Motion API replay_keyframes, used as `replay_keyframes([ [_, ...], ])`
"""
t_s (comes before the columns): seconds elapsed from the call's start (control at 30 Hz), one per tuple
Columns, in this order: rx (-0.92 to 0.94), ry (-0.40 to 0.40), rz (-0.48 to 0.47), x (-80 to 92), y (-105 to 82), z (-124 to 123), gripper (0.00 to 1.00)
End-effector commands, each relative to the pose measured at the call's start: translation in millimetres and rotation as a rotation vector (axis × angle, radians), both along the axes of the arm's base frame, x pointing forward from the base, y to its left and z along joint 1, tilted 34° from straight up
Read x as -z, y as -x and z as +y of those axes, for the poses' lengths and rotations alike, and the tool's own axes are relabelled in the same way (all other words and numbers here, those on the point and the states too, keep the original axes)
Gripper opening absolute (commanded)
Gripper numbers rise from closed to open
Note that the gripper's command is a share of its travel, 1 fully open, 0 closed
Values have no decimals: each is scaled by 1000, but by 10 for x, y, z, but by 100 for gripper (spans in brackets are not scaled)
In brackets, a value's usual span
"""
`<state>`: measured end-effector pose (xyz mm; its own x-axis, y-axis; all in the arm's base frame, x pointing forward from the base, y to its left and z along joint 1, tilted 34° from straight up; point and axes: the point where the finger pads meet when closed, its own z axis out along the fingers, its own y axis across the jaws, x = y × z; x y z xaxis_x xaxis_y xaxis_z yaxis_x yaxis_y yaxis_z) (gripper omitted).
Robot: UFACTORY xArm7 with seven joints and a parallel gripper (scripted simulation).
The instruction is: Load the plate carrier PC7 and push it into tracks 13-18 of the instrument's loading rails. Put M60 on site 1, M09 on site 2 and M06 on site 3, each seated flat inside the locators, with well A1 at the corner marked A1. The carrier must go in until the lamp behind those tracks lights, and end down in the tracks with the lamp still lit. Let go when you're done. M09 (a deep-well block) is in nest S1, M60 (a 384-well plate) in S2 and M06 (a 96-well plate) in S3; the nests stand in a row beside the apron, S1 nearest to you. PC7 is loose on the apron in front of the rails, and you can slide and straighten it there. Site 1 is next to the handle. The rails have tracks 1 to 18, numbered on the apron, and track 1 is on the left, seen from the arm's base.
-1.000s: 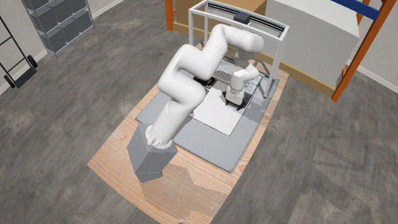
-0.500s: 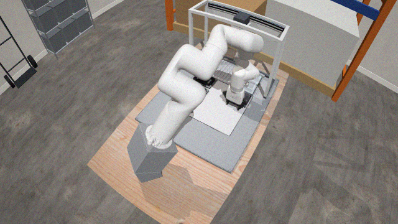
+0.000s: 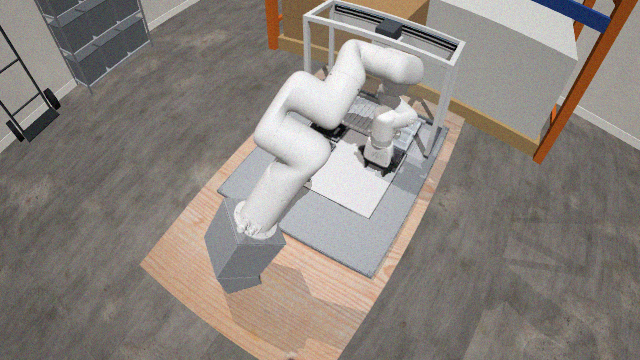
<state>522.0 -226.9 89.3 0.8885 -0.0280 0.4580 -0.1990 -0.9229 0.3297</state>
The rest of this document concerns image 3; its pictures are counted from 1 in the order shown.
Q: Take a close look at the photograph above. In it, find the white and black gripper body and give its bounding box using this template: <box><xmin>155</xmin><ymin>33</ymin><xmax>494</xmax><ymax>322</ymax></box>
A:
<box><xmin>364</xmin><ymin>136</ymin><xmax>394</xmax><ymax>167</ymax></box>

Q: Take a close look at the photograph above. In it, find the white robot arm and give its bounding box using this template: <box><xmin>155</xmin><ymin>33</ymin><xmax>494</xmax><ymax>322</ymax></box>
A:
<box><xmin>234</xmin><ymin>39</ymin><xmax>424</xmax><ymax>240</ymax></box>

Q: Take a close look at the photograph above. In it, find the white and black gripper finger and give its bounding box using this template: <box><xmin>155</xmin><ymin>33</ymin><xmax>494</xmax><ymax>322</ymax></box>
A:
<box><xmin>358</xmin><ymin>145</ymin><xmax>370</xmax><ymax>168</ymax></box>
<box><xmin>383</xmin><ymin>156</ymin><xmax>399</xmax><ymax>177</ymax></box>

